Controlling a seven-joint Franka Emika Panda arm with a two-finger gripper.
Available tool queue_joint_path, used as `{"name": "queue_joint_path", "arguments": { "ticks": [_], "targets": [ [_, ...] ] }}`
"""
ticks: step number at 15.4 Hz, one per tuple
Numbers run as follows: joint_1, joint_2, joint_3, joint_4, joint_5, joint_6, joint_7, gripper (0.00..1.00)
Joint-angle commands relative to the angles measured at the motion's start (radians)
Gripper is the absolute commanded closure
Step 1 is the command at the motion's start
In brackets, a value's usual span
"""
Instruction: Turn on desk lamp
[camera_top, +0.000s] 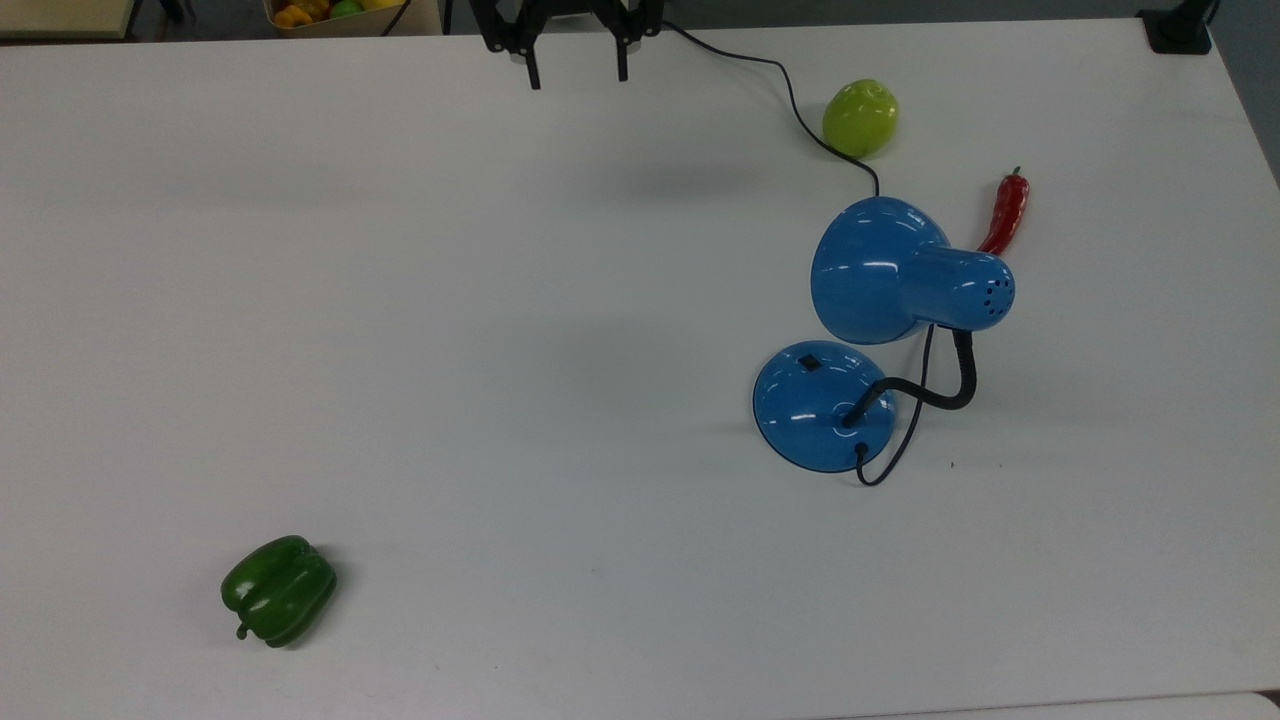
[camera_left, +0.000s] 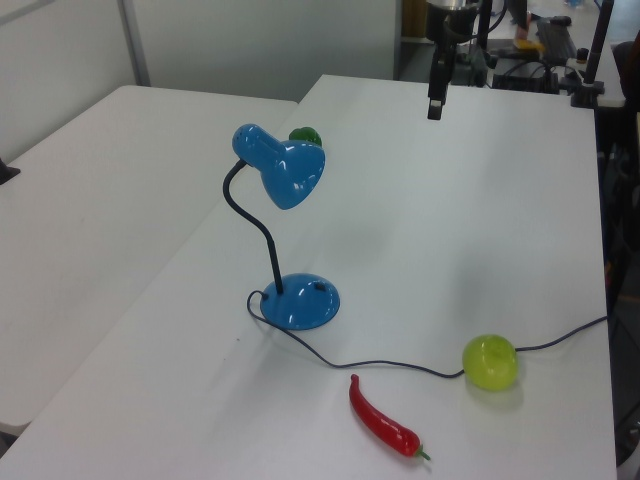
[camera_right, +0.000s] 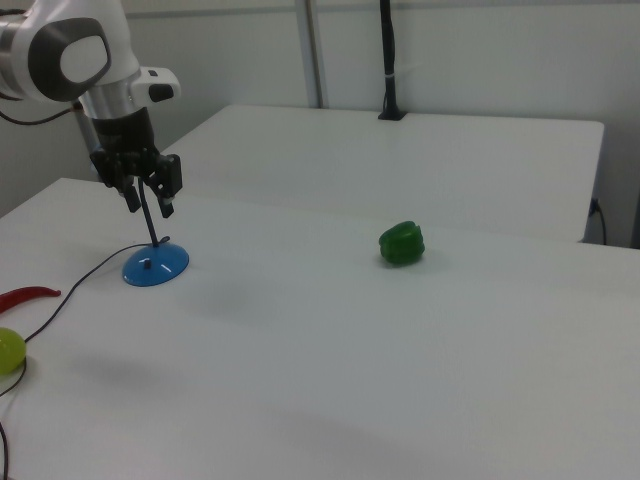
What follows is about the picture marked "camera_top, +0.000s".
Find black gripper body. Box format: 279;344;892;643
470;0;666;57

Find blue desk lamp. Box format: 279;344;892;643
752;196;1017;475

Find cardboard box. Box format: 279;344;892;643
262;0;444;39

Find green apple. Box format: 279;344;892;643
822;79;900;159

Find red chili pepper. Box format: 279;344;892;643
977;166;1031;257

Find wooden side table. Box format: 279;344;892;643
0;0;143;42

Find green bell pepper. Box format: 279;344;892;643
220;535;339;649

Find white adjacent table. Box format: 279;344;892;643
840;691;1280;720

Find black lamp power cable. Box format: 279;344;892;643
660;20;937;489

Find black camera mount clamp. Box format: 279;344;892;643
1138;0;1219;56

